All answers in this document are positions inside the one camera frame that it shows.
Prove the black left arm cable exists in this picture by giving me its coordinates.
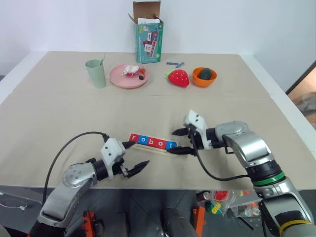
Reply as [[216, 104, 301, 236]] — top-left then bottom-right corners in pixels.
[[42, 131, 109, 205]]

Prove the orange upright object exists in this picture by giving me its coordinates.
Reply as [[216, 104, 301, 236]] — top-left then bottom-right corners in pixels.
[[192, 206, 205, 237]]

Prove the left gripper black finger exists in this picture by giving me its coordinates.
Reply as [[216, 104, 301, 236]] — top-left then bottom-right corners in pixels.
[[121, 140, 136, 150], [128, 160, 151, 178]]

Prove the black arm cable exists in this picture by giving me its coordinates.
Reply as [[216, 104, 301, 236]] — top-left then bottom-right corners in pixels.
[[42, 131, 109, 205], [191, 138, 252, 182]]

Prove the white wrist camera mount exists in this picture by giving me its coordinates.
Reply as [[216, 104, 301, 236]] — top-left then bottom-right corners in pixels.
[[185, 110, 213, 150], [100, 138, 126, 179]]

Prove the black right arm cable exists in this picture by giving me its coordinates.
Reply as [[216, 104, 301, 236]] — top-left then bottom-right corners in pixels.
[[191, 138, 252, 182]]

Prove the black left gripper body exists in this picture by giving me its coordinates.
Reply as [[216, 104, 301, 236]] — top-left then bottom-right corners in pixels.
[[112, 157, 135, 179]]

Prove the red strawberry toy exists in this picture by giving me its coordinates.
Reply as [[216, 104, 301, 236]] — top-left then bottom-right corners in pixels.
[[164, 69, 190, 88]]

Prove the light green cup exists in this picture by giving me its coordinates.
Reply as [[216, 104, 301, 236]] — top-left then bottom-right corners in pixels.
[[85, 59, 107, 89]]

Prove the teal cardboard toy box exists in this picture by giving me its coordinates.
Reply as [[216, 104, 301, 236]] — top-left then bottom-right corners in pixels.
[[127, 0, 165, 64]]

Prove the clear bag of toys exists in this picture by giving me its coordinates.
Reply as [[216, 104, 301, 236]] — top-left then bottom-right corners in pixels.
[[196, 189, 262, 220]]

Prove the clear plastic snack bag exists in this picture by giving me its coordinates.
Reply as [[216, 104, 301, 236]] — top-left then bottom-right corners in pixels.
[[122, 64, 139, 78]]

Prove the wooden letter tray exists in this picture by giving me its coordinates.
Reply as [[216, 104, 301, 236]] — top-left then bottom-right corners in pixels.
[[129, 142, 180, 158]]

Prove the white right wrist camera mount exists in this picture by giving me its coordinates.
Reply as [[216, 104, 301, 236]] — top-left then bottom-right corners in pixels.
[[185, 110, 213, 150]]

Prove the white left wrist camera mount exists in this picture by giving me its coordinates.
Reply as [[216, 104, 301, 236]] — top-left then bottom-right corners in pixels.
[[100, 138, 126, 179]]

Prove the dark green avocado toy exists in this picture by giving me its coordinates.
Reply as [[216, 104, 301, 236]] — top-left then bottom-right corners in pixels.
[[199, 67, 214, 80]]

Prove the orange black tool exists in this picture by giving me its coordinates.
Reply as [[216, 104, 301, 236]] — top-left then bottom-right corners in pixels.
[[81, 209, 104, 237]]

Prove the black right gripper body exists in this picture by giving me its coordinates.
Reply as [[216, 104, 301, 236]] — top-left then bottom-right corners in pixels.
[[184, 123, 205, 157]]

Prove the thin white floor cable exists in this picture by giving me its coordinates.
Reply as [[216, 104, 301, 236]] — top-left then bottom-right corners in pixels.
[[0, 192, 28, 210]]

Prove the dark rounded shape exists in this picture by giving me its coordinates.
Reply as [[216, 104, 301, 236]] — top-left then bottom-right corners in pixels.
[[160, 208, 196, 237]]

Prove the beige table cover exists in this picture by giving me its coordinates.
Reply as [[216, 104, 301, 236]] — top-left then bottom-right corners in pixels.
[[0, 51, 316, 190]]

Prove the white paper sheet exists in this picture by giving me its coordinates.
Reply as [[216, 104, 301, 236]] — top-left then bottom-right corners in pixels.
[[137, 17, 160, 25]]

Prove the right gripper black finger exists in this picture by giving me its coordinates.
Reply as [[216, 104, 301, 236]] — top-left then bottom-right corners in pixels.
[[169, 146, 196, 156], [171, 127, 190, 136]]

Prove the pink plate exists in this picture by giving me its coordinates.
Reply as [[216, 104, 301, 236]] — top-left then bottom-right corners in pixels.
[[109, 63, 151, 89]]

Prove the orange bowl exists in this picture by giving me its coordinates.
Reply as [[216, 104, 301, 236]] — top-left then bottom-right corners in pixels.
[[192, 67, 218, 88]]

